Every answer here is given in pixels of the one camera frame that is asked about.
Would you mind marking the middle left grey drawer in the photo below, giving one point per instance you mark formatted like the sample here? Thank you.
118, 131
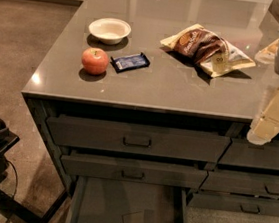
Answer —
155, 173

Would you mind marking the red apple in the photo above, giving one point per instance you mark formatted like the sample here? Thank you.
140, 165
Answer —
95, 61

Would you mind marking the top left grey drawer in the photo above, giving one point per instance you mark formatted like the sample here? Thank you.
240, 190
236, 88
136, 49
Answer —
135, 138

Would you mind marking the top right grey drawer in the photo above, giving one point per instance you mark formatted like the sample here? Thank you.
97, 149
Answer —
245, 154

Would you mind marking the grey drawer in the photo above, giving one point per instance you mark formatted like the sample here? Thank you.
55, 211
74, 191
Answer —
234, 204
245, 154
242, 183
135, 138
155, 173

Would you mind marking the brown chip bag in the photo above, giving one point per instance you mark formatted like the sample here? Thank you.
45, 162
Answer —
208, 51

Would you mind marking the middle right grey drawer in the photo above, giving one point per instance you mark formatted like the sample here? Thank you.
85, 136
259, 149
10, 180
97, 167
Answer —
242, 183

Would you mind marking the blue snack bar wrapper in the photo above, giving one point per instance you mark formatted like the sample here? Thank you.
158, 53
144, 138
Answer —
131, 62

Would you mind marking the bottom right grey drawer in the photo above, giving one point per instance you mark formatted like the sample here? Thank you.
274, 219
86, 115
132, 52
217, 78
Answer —
234, 204

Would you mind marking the white paper bowl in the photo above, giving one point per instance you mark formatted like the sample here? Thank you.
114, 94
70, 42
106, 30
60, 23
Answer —
109, 30

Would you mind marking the open bottom left drawer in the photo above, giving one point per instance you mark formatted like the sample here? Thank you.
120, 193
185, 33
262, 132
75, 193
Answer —
97, 200

